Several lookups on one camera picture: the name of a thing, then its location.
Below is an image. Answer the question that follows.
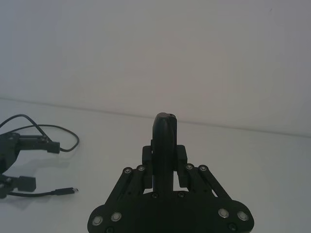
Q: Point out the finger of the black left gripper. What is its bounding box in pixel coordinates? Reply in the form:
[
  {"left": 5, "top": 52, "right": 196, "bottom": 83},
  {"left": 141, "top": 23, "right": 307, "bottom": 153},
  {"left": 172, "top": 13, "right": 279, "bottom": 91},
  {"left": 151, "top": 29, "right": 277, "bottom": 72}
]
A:
[
  {"left": 15, "top": 134, "right": 60, "bottom": 154},
  {"left": 0, "top": 175, "right": 37, "bottom": 199}
]

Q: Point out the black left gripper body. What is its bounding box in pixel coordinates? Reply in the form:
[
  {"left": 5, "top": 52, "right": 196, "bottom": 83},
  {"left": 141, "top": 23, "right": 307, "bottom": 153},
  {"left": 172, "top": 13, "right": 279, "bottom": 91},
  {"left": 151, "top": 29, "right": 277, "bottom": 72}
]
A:
[{"left": 0, "top": 132, "right": 20, "bottom": 176}]

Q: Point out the thin dark looping cable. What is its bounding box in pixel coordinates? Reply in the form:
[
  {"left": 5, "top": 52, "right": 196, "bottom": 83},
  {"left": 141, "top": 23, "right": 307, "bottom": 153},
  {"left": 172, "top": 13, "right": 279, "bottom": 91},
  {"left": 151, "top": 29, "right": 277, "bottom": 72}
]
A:
[{"left": 0, "top": 114, "right": 80, "bottom": 153}]

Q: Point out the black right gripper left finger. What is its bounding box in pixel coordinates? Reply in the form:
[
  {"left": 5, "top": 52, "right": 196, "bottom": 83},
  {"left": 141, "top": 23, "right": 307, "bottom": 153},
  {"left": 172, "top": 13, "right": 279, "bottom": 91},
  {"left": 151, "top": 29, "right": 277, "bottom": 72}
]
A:
[{"left": 106, "top": 112, "right": 167, "bottom": 212}]

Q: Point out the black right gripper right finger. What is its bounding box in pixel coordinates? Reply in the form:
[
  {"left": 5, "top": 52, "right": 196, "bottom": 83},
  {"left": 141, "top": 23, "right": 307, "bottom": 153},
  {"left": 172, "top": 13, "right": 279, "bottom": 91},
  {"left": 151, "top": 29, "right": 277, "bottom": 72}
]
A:
[{"left": 166, "top": 113, "right": 234, "bottom": 207}]

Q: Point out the white table cloth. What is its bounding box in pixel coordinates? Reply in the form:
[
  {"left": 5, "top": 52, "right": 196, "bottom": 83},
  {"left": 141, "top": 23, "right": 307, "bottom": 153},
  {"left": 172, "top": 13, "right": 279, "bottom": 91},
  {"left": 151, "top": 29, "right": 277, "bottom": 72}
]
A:
[{"left": 0, "top": 97, "right": 311, "bottom": 233}]

